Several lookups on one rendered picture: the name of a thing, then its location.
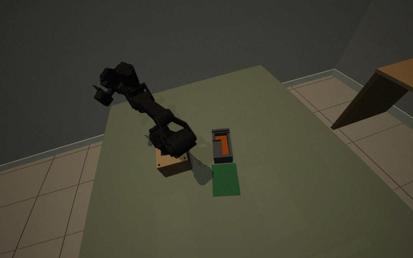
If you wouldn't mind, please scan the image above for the orange l-shaped part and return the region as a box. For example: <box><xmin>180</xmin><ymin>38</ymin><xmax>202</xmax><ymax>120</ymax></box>
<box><xmin>215</xmin><ymin>135</ymin><xmax>229</xmax><ymax>155</ymax></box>

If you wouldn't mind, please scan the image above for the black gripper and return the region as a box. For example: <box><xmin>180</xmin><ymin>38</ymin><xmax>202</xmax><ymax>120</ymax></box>
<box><xmin>93</xmin><ymin>62</ymin><xmax>126</xmax><ymax>106</ymax></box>

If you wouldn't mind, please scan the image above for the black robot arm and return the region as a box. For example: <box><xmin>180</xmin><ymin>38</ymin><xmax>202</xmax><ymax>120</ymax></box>
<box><xmin>100</xmin><ymin>63</ymin><xmax>197</xmax><ymax>159</ymax></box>

